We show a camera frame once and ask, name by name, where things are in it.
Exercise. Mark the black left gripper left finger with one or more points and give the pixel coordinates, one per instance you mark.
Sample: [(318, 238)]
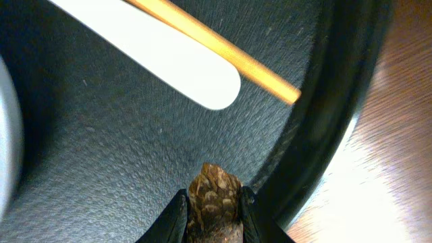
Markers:
[(170, 226)]

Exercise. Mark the round black tray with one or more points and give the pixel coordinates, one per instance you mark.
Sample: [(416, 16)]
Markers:
[(107, 144)]

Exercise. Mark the brown pine cone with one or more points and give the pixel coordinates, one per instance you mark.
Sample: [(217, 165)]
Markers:
[(214, 198)]

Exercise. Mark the grey round plate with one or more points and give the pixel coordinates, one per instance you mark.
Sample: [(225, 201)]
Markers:
[(12, 138)]

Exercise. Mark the wooden chopstick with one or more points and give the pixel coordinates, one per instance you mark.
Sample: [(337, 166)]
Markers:
[(256, 72)]

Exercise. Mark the white plastic fork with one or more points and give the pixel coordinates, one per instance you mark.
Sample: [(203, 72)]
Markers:
[(184, 64)]

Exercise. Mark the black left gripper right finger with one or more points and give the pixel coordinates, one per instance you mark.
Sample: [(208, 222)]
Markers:
[(258, 226)]

